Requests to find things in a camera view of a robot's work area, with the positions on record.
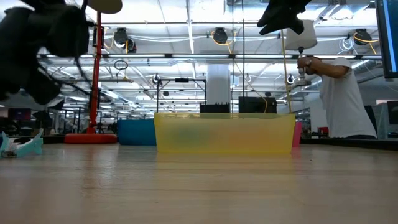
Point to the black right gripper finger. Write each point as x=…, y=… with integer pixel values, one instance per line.
x=269, y=22
x=276, y=30

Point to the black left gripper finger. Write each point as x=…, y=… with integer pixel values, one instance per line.
x=9, y=81
x=43, y=90

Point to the light blue staple remover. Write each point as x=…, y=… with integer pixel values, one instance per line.
x=28, y=147

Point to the red desk lamp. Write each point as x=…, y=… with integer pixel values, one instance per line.
x=94, y=93

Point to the black power supply box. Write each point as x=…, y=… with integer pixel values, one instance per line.
x=253, y=105

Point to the person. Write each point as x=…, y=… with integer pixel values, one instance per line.
x=342, y=102

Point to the computer monitor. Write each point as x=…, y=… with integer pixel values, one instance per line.
x=387, y=37

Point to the blue plastic bin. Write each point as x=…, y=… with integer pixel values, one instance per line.
x=136, y=132

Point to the pink plastic bin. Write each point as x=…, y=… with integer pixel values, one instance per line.
x=297, y=133

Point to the yellow translucent plastic bin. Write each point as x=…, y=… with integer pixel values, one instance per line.
x=224, y=133

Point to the black frame stand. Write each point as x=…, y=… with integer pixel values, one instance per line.
x=182, y=80

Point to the black aluminium table frame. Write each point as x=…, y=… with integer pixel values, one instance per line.
x=342, y=143

